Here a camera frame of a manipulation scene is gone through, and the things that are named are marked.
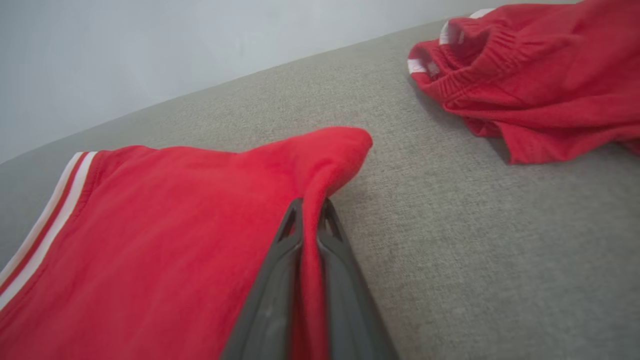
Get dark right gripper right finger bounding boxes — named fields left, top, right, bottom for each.
left=317, top=197, right=401, bottom=360

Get red shorts with white stripe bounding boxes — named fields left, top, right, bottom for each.
left=407, top=0, right=640, bottom=165

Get red jersey with white trim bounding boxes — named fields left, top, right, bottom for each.
left=0, top=126, right=374, bottom=360

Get grey fabric sofa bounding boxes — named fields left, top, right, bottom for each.
left=0, top=1, right=640, bottom=360

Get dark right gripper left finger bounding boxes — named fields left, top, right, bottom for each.
left=219, top=198, right=305, bottom=360

